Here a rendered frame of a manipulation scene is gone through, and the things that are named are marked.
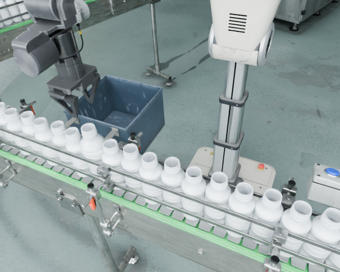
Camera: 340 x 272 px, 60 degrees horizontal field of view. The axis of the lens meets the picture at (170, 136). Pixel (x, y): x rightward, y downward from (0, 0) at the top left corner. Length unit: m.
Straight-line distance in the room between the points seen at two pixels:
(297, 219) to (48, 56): 0.58
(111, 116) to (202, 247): 0.94
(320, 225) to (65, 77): 0.61
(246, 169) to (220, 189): 1.24
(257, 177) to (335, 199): 1.10
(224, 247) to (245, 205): 0.16
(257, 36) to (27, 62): 0.75
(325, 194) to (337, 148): 1.83
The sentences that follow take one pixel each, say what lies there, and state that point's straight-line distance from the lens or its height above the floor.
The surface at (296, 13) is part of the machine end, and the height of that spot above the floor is 0.24.
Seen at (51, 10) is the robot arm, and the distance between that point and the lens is 0.60.
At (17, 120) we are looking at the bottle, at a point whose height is 1.14.
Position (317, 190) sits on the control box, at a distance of 0.81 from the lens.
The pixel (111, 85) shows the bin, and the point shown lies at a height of 0.89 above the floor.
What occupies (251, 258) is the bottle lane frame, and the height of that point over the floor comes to 0.98.
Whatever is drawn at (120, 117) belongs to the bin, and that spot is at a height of 0.73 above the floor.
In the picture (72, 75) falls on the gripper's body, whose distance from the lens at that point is 0.67.
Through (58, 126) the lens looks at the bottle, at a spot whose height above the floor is 1.15.
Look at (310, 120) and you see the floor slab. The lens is 2.83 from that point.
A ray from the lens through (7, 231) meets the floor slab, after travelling 2.25.
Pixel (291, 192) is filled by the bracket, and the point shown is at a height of 1.09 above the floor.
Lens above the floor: 1.69
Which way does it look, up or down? 43 degrees down
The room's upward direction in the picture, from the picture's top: 4 degrees counter-clockwise
